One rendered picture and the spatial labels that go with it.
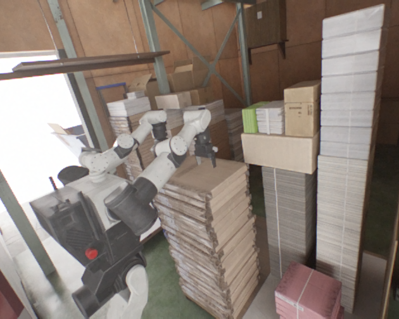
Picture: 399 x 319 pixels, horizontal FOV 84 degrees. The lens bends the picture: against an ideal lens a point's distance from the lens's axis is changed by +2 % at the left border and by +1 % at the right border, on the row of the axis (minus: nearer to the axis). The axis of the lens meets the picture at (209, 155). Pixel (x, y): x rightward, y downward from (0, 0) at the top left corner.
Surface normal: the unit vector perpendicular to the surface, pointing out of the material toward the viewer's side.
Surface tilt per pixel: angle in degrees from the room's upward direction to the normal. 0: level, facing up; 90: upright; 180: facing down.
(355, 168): 90
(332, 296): 0
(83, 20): 90
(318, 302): 0
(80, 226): 90
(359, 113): 90
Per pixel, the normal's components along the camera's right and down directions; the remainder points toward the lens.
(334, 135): -0.63, 0.37
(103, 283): 0.77, 0.11
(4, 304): 0.91, -0.10
